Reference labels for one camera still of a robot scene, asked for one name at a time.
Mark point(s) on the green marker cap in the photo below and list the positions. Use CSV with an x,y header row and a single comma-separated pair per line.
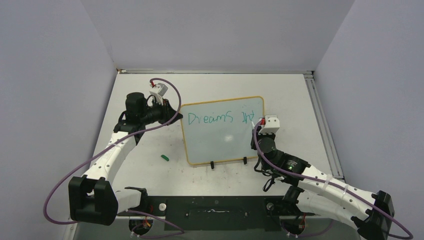
x,y
165,157

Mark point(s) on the aluminium frame rail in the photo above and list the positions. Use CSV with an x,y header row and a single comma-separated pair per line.
x,y
324,126

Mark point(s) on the yellow framed whiteboard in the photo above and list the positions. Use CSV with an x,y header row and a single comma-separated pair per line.
x,y
220,131

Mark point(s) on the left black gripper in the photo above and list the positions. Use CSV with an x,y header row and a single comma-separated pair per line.
x,y
168,113

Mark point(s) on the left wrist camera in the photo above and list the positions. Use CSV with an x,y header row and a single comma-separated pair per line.
x,y
158,91

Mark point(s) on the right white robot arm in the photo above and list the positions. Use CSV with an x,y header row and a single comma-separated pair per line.
x,y
371,214

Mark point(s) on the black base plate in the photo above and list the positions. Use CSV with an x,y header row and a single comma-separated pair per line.
x,y
222,213

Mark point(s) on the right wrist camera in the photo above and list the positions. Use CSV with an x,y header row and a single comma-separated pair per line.
x,y
269,124

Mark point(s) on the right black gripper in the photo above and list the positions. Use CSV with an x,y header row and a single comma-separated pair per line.
x,y
253,145

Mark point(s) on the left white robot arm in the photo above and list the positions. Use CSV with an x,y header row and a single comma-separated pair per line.
x,y
92,198

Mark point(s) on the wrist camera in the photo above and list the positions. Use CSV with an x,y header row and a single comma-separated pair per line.
x,y
269,124
158,91

